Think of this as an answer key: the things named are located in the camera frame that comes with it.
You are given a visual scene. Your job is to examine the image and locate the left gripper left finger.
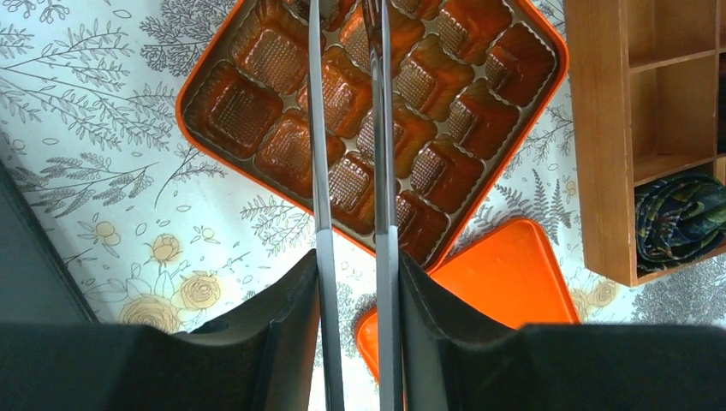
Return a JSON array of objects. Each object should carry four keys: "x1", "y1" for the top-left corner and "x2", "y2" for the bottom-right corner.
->
[{"x1": 1, "y1": 250, "x2": 319, "y2": 410}]

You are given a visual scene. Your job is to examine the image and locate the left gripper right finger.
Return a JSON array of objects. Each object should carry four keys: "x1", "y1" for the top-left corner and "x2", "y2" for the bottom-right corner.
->
[{"x1": 399, "y1": 253, "x2": 725, "y2": 410}]

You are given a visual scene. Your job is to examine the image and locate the white handled metal tongs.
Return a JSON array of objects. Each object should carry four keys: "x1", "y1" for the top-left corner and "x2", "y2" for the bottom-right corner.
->
[{"x1": 307, "y1": 0, "x2": 403, "y2": 410}]

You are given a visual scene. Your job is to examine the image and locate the orange chocolate box with tray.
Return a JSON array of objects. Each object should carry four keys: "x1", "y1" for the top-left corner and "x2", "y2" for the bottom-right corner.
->
[{"x1": 176, "y1": 1, "x2": 568, "y2": 271}]

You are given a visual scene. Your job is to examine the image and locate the orange box lid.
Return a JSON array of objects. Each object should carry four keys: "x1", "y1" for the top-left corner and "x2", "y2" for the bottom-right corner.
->
[{"x1": 355, "y1": 217, "x2": 580, "y2": 387}]

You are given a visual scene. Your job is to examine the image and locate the black plastic tray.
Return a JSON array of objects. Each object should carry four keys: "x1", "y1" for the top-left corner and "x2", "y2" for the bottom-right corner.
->
[{"x1": 1, "y1": 166, "x2": 98, "y2": 324}]

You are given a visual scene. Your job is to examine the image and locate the dark rolled tie left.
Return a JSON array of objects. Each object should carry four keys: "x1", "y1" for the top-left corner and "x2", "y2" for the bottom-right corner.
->
[{"x1": 634, "y1": 172, "x2": 725, "y2": 273}]

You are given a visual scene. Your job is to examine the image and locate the wooden compartment organizer box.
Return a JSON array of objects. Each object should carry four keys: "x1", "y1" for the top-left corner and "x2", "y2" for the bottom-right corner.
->
[{"x1": 564, "y1": 1, "x2": 725, "y2": 287}]

